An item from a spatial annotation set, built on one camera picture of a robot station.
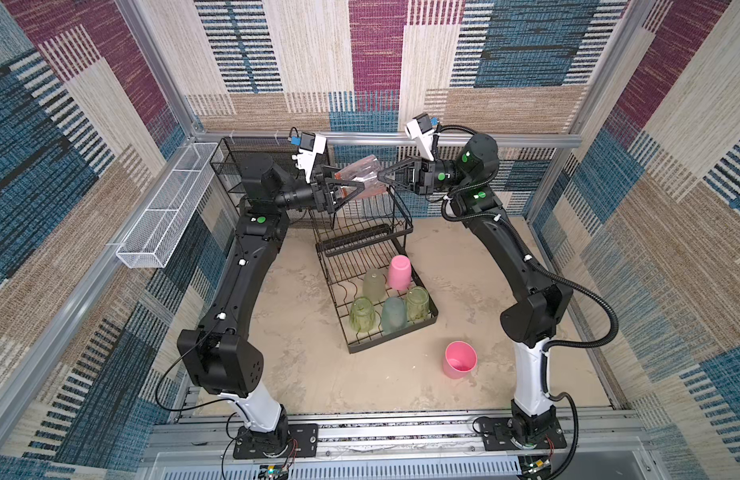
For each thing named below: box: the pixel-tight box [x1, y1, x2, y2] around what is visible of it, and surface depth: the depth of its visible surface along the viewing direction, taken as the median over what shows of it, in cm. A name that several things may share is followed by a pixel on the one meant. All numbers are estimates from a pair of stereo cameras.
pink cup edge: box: [389, 255, 411, 291], surface depth 96 cm
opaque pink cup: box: [443, 340, 478, 379], surface depth 86 cm
